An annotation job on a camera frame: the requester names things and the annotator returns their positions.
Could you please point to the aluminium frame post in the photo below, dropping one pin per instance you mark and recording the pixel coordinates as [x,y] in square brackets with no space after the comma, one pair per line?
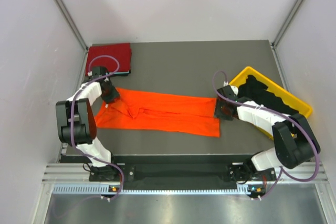
[286,23]
[70,22]

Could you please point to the grey slotted cable duct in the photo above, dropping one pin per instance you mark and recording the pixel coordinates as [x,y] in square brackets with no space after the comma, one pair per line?
[105,189]

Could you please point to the folded red t shirt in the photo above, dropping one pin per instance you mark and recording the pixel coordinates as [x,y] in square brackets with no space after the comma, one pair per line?
[100,56]

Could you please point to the left aluminium frame post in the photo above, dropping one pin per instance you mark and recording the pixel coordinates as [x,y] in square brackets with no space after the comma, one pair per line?
[70,22]

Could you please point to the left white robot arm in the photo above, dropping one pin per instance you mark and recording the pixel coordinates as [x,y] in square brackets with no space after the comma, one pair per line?
[77,127]

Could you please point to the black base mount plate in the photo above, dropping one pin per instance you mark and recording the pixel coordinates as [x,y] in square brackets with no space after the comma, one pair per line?
[188,171]

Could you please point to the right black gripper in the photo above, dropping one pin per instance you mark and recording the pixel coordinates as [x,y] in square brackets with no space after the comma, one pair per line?
[218,113]

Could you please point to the orange t shirt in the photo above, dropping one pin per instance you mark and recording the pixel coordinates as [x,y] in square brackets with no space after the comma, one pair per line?
[143,110]

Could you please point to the black t shirt in bin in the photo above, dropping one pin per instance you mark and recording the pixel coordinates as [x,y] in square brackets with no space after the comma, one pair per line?
[257,91]

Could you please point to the right aluminium frame post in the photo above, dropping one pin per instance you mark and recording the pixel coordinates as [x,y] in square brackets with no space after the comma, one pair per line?
[286,23]

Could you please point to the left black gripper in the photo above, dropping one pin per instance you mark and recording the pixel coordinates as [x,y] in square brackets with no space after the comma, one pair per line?
[114,94]

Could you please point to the folded teal t shirt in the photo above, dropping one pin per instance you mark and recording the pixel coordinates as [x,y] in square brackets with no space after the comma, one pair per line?
[123,73]

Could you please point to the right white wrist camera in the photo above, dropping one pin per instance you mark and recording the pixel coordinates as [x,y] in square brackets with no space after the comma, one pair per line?
[234,89]

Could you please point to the yellow plastic bin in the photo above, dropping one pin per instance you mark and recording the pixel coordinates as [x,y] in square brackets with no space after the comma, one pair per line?
[294,95]

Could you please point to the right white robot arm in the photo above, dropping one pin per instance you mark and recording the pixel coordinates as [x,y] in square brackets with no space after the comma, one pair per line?
[294,140]

